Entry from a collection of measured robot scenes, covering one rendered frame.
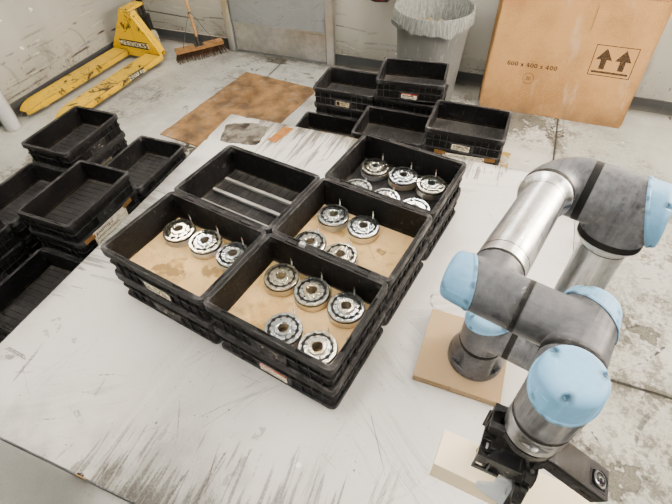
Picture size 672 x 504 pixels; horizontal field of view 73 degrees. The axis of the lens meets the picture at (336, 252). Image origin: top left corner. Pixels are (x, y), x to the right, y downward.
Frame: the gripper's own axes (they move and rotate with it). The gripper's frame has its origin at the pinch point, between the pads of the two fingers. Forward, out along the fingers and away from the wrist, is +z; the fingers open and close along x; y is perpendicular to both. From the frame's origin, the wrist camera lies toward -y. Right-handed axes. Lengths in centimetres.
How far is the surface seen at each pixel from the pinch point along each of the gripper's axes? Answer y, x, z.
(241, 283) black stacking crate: 76, -28, 21
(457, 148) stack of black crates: 48, -170, 58
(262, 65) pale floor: 258, -298, 109
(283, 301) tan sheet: 64, -30, 25
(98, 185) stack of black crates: 199, -71, 60
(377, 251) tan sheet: 47, -59, 25
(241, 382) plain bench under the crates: 66, -8, 38
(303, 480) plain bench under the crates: 38, 6, 38
